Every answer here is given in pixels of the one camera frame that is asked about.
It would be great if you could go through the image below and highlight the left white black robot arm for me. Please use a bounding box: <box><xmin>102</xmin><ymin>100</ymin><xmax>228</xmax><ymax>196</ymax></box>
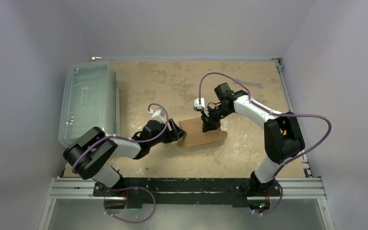
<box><xmin>63</xmin><ymin>118</ymin><xmax>187</xmax><ymax>196</ymax></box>

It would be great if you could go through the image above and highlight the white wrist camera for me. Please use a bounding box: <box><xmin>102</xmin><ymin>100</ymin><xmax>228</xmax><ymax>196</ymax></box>
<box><xmin>148</xmin><ymin>107</ymin><xmax>165</xmax><ymax>124</ymax></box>
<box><xmin>193</xmin><ymin>98</ymin><xmax>208</xmax><ymax>116</ymax></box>

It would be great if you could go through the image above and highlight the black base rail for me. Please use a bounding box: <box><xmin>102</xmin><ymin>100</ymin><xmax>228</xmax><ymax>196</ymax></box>
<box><xmin>93</xmin><ymin>177</ymin><xmax>282</xmax><ymax>211</ymax></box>

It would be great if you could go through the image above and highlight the clear plastic storage bin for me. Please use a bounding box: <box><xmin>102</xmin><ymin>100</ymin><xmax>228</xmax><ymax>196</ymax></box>
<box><xmin>58</xmin><ymin>60</ymin><xmax>120</xmax><ymax>148</ymax></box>

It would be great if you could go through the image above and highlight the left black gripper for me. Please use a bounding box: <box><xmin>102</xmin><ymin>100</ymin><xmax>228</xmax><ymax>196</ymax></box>
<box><xmin>149</xmin><ymin>118</ymin><xmax>185</xmax><ymax>147</ymax></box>

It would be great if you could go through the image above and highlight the brown cardboard box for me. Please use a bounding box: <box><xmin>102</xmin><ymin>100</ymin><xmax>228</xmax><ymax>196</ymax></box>
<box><xmin>177</xmin><ymin>117</ymin><xmax>228</xmax><ymax>148</ymax></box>

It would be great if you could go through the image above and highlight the aluminium frame rail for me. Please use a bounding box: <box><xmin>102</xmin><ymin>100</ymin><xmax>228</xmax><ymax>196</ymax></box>
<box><xmin>38</xmin><ymin>177</ymin><xmax>335</xmax><ymax>230</ymax></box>

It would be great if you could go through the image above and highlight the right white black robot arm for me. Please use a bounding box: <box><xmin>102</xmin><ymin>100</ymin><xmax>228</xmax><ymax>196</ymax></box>
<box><xmin>193</xmin><ymin>83</ymin><xmax>305</xmax><ymax>196</ymax></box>

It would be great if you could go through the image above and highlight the silver open-end wrench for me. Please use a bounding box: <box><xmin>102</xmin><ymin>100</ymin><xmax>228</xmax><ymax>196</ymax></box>
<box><xmin>235</xmin><ymin>79</ymin><xmax>263</xmax><ymax>89</ymax></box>

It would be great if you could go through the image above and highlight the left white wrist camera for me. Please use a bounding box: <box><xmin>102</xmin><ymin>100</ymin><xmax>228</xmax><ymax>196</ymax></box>
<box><xmin>148</xmin><ymin>107</ymin><xmax>165</xmax><ymax>124</ymax></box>

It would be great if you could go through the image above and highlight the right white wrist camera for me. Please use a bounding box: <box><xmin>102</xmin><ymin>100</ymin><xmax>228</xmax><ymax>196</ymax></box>
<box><xmin>193</xmin><ymin>98</ymin><xmax>208</xmax><ymax>116</ymax></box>

